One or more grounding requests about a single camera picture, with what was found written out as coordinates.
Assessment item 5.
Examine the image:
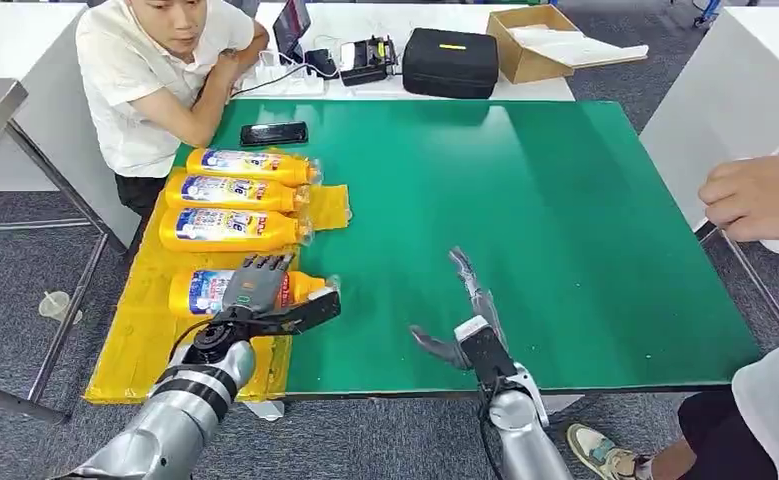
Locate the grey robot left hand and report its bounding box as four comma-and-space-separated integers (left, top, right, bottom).
221, 252, 296, 319

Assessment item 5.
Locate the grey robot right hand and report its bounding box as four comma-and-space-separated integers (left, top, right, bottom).
408, 246, 510, 371

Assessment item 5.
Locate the orange drink bottle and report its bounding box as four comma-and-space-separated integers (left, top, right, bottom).
167, 268, 341, 320
164, 173, 313, 215
185, 147, 323, 188
158, 207, 315, 254

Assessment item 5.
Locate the green table mat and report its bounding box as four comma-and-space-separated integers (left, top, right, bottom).
175, 99, 765, 397

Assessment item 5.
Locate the white table foot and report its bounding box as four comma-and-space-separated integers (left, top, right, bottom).
243, 399, 287, 423
539, 395, 586, 416

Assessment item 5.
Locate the yellow sheet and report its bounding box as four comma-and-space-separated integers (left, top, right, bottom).
82, 146, 353, 405

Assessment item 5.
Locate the black smartphone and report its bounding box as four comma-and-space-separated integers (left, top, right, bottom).
239, 121, 309, 148

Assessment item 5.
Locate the clear plastic cup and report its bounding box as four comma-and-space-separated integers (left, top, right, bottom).
37, 291, 84, 326

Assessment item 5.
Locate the white power strip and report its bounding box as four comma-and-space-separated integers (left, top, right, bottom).
239, 64, 327, 99

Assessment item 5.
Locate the black power adapter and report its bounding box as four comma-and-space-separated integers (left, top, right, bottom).
304, 48, 340, 80

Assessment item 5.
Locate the black zip case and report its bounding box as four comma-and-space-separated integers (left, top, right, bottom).
401, 27, 500, 101

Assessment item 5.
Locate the brown cardboard box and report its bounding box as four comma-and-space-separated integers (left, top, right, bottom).
486, 5, 650, 85

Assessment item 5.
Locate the black label printer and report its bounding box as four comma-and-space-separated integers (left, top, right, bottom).
339, 35, 400, 88

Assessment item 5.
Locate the seated person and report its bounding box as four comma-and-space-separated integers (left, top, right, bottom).
75, 0, 271, 221

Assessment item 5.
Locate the white desk with grey panel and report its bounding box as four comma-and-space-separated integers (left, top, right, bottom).
0, 3, 144, 250

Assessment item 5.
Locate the black tablet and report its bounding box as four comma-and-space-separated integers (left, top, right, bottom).
273, 0, 313, 66

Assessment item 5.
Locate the white paper sheet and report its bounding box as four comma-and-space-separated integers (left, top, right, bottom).
508, 23, 650, 70

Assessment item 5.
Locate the long white desk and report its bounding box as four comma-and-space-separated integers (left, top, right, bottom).
239, 3, 576, 103

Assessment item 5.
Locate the standing person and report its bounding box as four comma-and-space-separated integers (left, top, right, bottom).
566, 155, 779, 480

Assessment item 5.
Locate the white desk with steel legs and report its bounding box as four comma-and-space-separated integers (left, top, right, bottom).
639, 5, 779, 343

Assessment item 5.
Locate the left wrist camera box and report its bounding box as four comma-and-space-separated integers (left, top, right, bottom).
249, 286, 343, 338

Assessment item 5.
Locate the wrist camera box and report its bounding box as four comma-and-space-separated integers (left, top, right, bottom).
249, 286, 343, 338
453, 315, 520, 390

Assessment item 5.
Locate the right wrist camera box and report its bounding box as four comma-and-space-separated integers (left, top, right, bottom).
453, 315, 520, 390

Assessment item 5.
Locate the black cable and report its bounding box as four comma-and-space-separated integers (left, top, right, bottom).
229, 62, 311, 99

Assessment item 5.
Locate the blue wheeled frame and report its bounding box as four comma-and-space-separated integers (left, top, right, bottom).
693, 0, 726, 29

